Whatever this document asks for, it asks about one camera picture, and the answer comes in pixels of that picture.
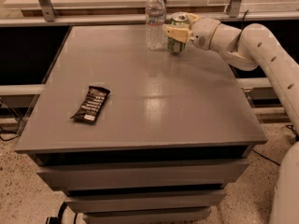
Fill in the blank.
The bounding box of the grey drawer cabinet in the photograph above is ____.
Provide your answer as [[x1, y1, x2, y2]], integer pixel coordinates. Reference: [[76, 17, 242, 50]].
[[16, 25, 266, 224]]

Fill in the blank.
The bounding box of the black cable at cabinet base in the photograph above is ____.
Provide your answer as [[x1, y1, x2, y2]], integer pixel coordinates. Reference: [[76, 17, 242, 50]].
[[45, 201, 78, 224]]

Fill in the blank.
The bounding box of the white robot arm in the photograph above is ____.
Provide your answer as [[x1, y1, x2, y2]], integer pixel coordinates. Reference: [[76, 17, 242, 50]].
[[164, 13, 299, 224]]

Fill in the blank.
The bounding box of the black snack bar wrapper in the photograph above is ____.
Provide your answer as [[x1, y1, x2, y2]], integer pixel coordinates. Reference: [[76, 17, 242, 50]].
[[72, 86, 110, 125]]

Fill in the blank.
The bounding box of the green soda can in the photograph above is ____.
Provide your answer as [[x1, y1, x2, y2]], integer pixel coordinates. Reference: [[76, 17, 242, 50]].
[[167, 12, 189, 53]]

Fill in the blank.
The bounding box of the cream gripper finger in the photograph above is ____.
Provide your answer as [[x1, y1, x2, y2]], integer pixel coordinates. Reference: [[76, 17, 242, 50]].
[[187, 13, 200, 25], [164, 25, 192, 43]]

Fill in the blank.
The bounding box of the white background table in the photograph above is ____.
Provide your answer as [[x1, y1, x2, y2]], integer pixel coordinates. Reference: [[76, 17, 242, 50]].
[[0, 0, 299, 27]]

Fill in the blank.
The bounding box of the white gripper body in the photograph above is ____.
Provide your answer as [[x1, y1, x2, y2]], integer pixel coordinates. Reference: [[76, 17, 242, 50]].
[[191, 18, 221, 50]]

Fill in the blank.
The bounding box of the clear plastic water bottle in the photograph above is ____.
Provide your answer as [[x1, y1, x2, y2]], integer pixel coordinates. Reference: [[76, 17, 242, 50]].
[[145, 0, 165, 50]]

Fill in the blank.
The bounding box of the black floor cable right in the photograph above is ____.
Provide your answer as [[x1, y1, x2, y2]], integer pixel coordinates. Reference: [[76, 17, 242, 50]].
[[251, 123, 299, 166]]

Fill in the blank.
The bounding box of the black floor cable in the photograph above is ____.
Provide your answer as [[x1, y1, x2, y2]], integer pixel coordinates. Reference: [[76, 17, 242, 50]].
[[251, 123, 299, 166], [0, 96, 26, 143]]

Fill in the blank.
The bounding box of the black floor cable left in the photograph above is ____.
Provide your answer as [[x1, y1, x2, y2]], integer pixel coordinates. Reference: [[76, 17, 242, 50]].
[[0, 96, 26, 143]]

